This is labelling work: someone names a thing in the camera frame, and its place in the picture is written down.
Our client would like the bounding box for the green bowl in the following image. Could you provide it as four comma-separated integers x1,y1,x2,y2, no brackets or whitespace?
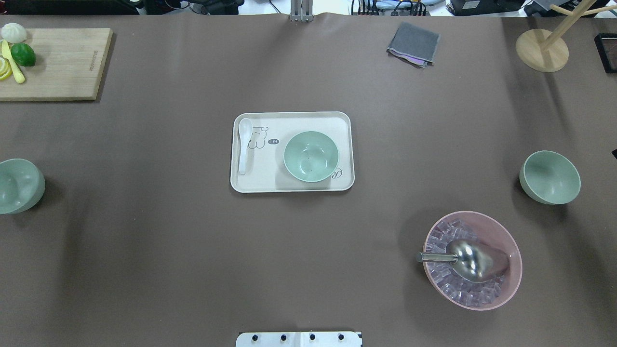
0,159,46,214
283,131,340,183
519,151,581,205

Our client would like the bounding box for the grey folded cloth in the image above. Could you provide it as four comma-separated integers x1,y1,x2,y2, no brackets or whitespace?
387,22,441,68

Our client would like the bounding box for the wooden cutting board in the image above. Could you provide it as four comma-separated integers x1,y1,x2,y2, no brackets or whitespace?
0,28,113,101

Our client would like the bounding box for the lemon slice right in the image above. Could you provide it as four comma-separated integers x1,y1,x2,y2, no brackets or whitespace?
0,57,13,80

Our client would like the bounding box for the white camera pole mount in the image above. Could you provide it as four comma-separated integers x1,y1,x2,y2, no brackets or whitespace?
235,331,363,347

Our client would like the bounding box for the white garlic bun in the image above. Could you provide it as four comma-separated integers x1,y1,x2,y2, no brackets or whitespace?
0,23,28,44

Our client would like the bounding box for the yellow plastic knife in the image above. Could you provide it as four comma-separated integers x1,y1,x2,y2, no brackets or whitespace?
1,40,25,84

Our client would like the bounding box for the green bowl on tray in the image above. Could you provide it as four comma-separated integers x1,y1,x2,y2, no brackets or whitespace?
283,131,340,183

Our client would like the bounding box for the dark wooden tray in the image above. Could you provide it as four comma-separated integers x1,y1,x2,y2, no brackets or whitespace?
594,33,617,73

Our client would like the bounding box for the green lime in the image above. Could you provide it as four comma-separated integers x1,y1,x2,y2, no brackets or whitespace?
10,42,37,67

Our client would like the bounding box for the pink bowl with ice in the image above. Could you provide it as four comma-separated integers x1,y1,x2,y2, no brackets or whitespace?
422,211,523,311

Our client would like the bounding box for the wooden mug tree stand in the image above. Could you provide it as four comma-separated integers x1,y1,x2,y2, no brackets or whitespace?
515,0,617,73

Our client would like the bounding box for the white ceramic spoon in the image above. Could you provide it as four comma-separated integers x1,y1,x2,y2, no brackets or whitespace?
238,117,253,175

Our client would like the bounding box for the aluminium frame post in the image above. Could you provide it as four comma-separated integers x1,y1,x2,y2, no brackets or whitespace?
290,0,314,23

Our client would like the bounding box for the cream rectangular tray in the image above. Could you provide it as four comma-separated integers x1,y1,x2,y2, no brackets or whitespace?
230,111,355,193

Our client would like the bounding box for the metal ice scoop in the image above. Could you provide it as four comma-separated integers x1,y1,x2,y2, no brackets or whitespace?
415,239,510,283

